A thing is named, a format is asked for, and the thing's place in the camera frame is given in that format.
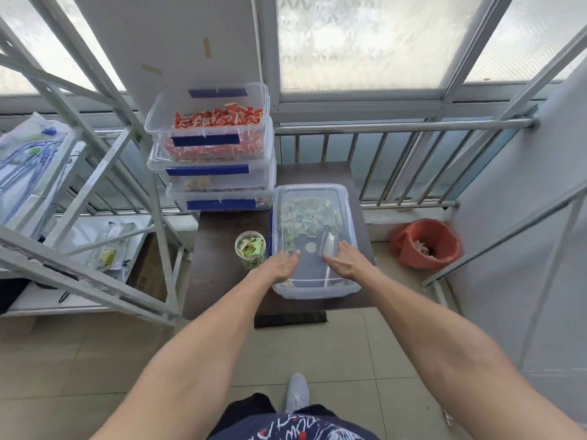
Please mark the person's left forearm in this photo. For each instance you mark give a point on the person's left forearm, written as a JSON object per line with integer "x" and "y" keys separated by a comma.
{"x": 192, "y": 362}

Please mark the heap of red candy packets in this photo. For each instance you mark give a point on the heap of red candy packets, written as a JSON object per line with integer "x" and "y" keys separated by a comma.
{"x": 215, "y": 116}

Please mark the black bag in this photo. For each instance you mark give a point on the black bag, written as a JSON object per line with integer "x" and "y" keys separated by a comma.
{"x": 11, "y": 295}

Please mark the grey metal shelf rack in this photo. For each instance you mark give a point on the grey metal shelf rack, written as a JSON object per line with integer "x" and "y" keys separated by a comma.
{"x": 164, "y": 247}

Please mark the person's right forearm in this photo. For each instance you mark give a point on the person's right forearm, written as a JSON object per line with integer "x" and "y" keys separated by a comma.
{"x": 449, "y": 357}

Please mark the navy printed shirt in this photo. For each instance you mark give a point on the navy printed shirt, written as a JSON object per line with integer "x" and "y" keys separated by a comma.
{"x": 312, "y": 430}

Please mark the metal scoop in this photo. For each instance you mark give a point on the metal scoop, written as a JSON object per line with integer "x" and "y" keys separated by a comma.
{"x": 328, "y": 245}

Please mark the clear bin with green candies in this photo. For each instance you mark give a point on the clear bin with green candies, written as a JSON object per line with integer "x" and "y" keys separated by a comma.
{"x": 316, "y": 294}

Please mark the person's right grey shoe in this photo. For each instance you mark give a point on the person's right grey shoe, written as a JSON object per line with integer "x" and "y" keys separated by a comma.
{"x": 297, "y": 391}

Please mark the green candy packets batch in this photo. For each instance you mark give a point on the green candy packets batch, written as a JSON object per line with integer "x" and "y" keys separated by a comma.
{"x": 251, "y": 247}

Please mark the person's right hand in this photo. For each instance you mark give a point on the person's right hand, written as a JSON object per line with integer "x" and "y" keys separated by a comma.
{"x": 351, "y": 263}

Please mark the black trousers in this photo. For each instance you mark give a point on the black trousers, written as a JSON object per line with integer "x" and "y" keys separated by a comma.
{"x": 243, "y": 410}

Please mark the clear plastic bin lid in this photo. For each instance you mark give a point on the clear plastic bin lid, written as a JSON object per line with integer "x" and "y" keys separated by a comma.
{"x": 312, "y": 268}

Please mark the steel railing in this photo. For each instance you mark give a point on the steel railing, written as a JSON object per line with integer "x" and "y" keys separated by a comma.
{"x": 390, "y": 127}

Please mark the frosted glass window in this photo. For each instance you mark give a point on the frosted glass window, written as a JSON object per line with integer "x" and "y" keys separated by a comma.
{"x": 14, "y": 4}
{"x": 357, "y": 41}

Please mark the red waste bin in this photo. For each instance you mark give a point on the red waste bin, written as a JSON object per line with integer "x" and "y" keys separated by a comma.
{"x": 403, "y": 245}

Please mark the clear plastic cup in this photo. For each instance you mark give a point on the clear plastic cup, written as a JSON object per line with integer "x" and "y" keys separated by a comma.
{"x": 240, "y": 260}

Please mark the cardboard box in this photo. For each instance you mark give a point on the cardboard box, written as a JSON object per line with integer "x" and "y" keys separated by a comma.
{"x": 146, "y": 274}

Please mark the person's left hand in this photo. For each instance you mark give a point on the person's left hand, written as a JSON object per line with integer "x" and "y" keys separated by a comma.
{"x": 282, "y": 265}

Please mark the pile of green candy packets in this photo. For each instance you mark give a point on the pile of green candy packets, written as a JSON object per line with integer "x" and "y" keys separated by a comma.
{"x": 307, "y": 219}

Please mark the grey metal rack frame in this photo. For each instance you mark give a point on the grey metal rack frame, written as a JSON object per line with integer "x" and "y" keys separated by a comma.
{"x": 504, "y": 235}

